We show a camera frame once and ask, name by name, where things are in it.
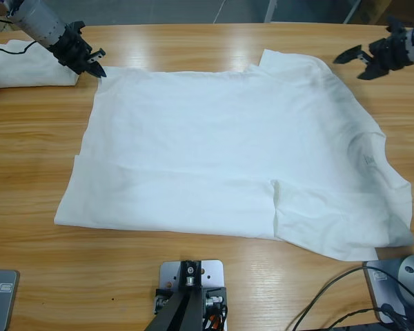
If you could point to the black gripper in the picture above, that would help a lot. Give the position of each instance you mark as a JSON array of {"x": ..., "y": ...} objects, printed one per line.
[
  {"x": 72, "y": 51},
  {"x": 391, "y": 51}
]

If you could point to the white T-shirt with black print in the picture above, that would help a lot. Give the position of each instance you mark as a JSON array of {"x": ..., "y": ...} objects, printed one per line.
[{"x": 210, "y": 155}]

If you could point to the white metal leg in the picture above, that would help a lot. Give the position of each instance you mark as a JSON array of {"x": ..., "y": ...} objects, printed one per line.
[
  {"x": 271, "y": 10},
  {"x": 352, "y": 10}
]

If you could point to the cardboard box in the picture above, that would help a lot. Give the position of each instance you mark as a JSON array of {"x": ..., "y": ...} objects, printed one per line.
[{"x": 376, "y": 10}]

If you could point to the white mounting block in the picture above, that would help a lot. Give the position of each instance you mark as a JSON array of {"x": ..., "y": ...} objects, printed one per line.
[{"x": 214, "y": 272}]

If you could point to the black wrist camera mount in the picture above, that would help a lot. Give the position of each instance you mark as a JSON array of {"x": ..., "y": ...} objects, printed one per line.
[{"x": 77, "y": 25}]

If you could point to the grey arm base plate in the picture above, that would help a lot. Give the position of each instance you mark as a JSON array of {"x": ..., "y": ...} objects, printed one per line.
[
  {"x": 377, "y": 293},
  {"x": 3, "y": 307}
]

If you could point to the dark camera post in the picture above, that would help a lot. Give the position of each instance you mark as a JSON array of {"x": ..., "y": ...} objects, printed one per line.
[{"x": 183, "y": 310}]

